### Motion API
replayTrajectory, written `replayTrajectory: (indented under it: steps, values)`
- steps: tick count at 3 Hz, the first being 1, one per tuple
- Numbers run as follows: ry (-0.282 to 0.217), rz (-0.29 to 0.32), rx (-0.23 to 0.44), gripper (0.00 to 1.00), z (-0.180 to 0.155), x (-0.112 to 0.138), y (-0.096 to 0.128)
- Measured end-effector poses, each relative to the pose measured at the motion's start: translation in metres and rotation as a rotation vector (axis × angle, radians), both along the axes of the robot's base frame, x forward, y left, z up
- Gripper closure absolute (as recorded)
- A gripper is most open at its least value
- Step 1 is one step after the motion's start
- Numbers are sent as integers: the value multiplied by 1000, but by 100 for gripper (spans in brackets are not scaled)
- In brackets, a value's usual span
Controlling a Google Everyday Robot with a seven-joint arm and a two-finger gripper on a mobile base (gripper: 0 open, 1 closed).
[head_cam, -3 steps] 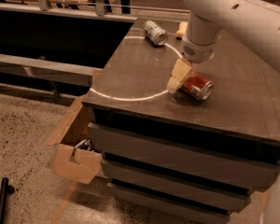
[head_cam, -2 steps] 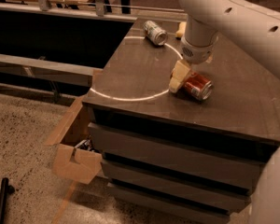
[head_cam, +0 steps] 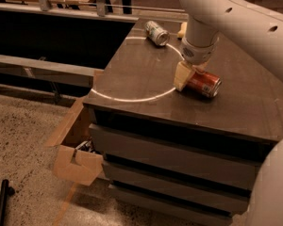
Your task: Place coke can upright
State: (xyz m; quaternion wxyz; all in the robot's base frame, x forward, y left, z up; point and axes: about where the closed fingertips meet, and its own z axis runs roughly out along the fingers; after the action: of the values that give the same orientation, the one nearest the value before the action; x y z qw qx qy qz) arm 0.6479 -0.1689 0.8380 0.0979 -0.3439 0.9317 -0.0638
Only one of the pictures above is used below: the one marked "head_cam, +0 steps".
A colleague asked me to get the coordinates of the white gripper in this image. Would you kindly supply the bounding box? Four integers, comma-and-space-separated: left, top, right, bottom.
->
174, 38, 216, 91

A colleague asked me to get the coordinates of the red coke can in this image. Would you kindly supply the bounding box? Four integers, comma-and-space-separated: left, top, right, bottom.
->
187, 72, 222, 98

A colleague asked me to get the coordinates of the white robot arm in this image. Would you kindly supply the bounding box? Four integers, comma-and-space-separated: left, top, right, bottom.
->
179, 0, 283, 226

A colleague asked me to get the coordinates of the green and white soda can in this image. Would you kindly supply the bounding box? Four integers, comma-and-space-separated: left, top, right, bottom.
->
144, 21, 170, 46

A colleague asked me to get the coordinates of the yellow sponge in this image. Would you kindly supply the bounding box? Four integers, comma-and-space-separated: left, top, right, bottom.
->
177, 22, 187, 40

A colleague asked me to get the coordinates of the open cardboard box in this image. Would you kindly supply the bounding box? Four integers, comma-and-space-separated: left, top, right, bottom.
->
44, 96, 103, 186

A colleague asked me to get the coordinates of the black pole on floor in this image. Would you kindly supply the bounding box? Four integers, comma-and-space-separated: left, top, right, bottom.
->
0, 179, 15, 226

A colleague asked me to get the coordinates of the metal guard rail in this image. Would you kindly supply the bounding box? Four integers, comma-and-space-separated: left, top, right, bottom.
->
0, 0, 188, 24

